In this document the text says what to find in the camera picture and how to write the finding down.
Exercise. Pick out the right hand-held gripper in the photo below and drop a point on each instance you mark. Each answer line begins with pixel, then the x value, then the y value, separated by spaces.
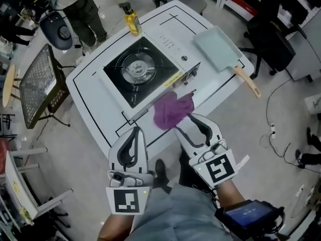
pixel 220 168

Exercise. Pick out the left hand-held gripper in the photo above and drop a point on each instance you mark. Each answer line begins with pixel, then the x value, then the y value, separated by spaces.
pixel 126 201

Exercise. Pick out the purple cloth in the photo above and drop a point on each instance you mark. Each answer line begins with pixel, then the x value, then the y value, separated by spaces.
pixel 170 109

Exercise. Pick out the white portable gas stove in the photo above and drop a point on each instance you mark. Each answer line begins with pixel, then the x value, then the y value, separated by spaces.
pixel 140 69

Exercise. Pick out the person's right forearm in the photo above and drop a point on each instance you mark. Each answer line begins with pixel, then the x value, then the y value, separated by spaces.
pixel 229 193

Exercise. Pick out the person's left forearm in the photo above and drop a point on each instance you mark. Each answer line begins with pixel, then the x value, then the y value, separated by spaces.
pixel 115 227

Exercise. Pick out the person's black shoe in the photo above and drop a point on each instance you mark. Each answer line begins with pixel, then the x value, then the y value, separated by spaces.
pixel 161 172
pixel 186 174

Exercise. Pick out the white table with black lines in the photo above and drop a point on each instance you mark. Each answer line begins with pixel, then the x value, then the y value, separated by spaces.
pixel 90 97

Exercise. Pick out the black wrist-mounted screen device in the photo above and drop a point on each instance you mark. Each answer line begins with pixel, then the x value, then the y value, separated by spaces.
pixel 250 213

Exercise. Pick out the white side table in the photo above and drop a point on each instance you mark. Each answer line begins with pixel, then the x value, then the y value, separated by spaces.
pixel 18 192

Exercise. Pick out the white nightstand with drawer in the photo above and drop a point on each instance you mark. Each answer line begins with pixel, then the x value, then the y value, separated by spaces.
pixel 313 104

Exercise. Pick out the black office chair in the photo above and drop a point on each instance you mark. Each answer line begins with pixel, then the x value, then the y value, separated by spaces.
pixel 270 44

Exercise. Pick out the yellow bottle with black cap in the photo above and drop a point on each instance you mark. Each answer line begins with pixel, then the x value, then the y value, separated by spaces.
pixel 133 21

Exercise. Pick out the pale grey cabinet red sticker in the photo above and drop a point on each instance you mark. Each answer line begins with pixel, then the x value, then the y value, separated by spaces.
pixel 311 54

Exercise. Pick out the round wooden table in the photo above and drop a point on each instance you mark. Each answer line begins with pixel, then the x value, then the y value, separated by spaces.
pixel 8 84

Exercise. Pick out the rounded bin with black disc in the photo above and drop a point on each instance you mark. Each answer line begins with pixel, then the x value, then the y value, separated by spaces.
pixel 54 26

